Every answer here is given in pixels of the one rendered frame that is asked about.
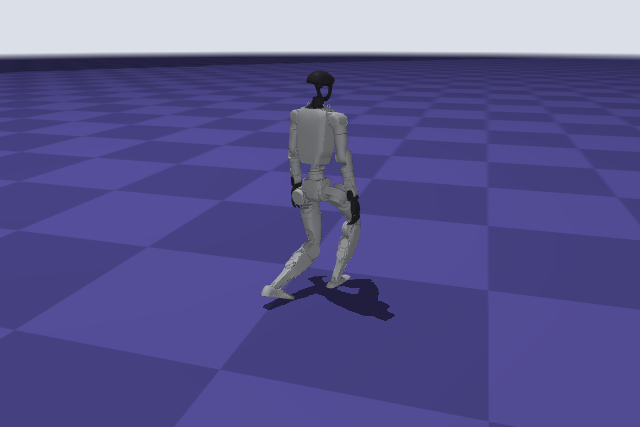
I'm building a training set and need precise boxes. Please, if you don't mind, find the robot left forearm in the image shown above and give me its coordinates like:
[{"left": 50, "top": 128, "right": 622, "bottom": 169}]
[{"left": 288, "top": 151, "right": 302, "bottom": 184}]

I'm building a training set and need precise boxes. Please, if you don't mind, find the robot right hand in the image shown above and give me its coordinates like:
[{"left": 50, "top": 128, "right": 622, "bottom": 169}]
[{"left": 347, "top": 190, "right": 360, "bottom": 225}]

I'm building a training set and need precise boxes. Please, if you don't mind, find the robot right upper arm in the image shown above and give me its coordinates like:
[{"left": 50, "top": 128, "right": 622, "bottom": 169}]
[{"left": 327, "top": 111, "right": 348, "bottom": 164}]

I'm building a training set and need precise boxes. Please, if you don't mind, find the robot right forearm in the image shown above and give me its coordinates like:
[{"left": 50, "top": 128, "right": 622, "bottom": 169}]
[{"left": 340, "top": 150, "right": 358, "bottom": 197}]

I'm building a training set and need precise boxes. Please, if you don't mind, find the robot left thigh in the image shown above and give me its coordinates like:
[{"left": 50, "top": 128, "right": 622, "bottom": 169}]
[{"left": 292, "top": 186, "right": 322, "bottom": 259}]

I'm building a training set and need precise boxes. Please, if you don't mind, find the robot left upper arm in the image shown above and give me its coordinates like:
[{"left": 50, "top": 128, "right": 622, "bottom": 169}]
[{"left": 289, "top": 109, "right": 300, "bottom": 156}]

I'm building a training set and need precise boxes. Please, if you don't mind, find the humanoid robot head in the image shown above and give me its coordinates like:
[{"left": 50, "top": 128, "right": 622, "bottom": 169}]
[{"left": 306, "top": 70, "right": 335, "bottom": 109}]

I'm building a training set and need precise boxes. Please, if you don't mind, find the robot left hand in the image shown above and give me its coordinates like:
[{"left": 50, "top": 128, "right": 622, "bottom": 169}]
[{"left": 291, "top": 177, "right": 302, "bottom": 208}]

